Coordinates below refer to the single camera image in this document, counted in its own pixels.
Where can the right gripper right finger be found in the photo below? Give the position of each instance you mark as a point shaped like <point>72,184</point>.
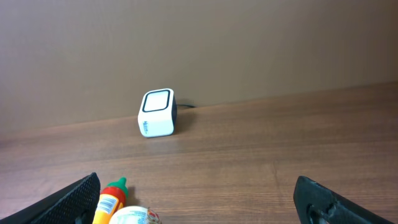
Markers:
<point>317,204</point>

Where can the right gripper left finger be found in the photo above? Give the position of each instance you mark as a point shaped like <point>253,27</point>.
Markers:
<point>76,203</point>

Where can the red sauce bottle green cap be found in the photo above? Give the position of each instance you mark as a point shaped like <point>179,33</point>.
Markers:
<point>111,199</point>

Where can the green lid white jar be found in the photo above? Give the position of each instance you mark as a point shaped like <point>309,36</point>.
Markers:
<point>135,215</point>

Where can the white barcode scanner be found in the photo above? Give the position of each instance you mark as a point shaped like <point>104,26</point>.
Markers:
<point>158,113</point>

